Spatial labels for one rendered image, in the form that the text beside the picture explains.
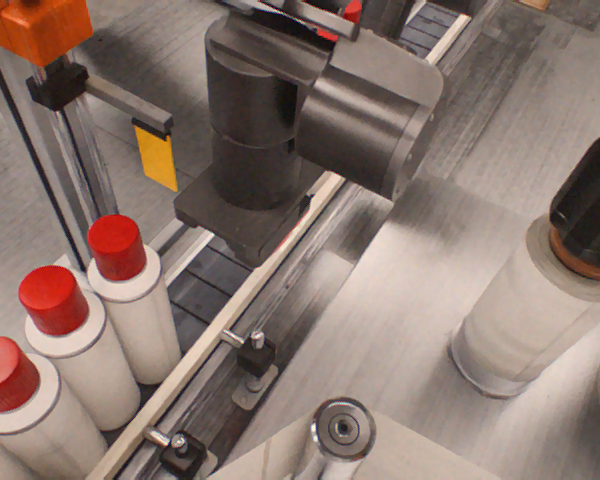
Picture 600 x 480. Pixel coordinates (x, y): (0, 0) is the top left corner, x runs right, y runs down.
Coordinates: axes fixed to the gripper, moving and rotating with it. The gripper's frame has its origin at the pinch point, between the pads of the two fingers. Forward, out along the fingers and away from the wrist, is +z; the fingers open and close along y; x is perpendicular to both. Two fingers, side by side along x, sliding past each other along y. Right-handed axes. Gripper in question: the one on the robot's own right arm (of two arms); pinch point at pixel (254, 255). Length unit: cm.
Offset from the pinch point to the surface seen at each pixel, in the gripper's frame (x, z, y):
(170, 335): 3.5, 6.3, -7.2
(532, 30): -6, 18, 81
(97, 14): 161, 100, 122
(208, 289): 6.6, 13.5, 1.5
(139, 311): 3.8, -0.5, -9.1
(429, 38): 6, 13, 59
